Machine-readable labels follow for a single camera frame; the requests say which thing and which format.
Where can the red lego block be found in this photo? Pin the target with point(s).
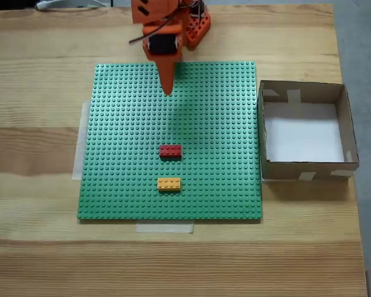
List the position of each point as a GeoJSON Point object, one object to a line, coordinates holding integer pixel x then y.
{"type": "Point", "coordinates": [170, 151]}

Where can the open cardboard box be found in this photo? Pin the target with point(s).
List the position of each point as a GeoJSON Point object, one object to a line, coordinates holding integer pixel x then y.
{"type": "Point", "coordinates": [306, 136]}

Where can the yellow lego block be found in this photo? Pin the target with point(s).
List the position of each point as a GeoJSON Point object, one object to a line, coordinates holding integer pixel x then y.
{"type": "Point", "coordinates": [169, 184]}

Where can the translucent masking tape strip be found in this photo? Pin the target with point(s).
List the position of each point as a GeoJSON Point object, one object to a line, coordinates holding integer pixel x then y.
{"type": "Point", "coordinates": [164, 228]}
{"type": "Point", "coordinates": [80, 142]}

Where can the green lego baseplate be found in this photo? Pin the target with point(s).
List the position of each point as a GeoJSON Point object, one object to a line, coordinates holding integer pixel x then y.
{"type": "Point", "coordinates": [126, 139]}

